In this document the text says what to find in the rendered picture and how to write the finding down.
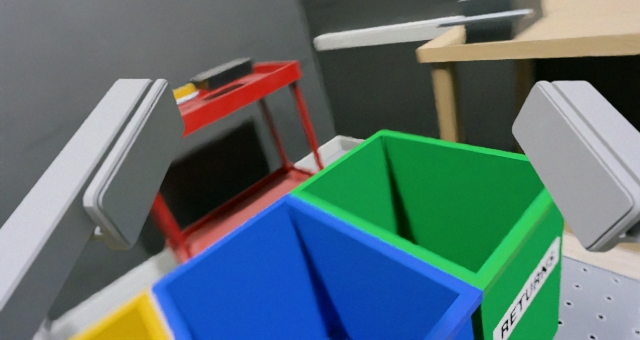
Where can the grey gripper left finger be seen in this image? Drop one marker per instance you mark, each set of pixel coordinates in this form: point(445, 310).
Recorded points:
point(101, 187)

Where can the grey flat base plate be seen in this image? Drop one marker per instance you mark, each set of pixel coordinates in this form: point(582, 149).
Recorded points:
point(597, 304)

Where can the green returns bin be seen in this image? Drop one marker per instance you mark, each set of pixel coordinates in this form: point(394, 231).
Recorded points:
point(436, 197)

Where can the yellow bin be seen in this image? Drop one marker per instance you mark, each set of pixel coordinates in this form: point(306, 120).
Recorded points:
point(140, 317)

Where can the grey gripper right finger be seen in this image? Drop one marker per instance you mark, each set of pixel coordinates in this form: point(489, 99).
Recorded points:
point(588, 157)

